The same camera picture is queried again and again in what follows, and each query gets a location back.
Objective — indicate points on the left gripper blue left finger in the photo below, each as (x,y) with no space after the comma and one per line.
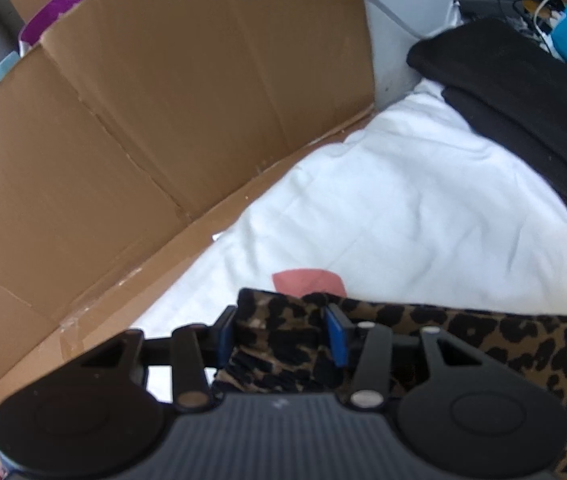
(223,336)

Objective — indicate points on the white cartoon print duvet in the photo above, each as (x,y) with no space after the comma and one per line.
(413,221)

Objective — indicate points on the brown cardboard sheet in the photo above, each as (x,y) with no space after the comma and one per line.
(132,119)

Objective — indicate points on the leopard print garment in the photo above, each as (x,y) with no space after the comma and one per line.
(413,344)

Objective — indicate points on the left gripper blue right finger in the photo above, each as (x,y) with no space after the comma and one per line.
(340,334)

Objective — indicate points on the black folded garment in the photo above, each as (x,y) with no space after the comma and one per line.
(507,89)

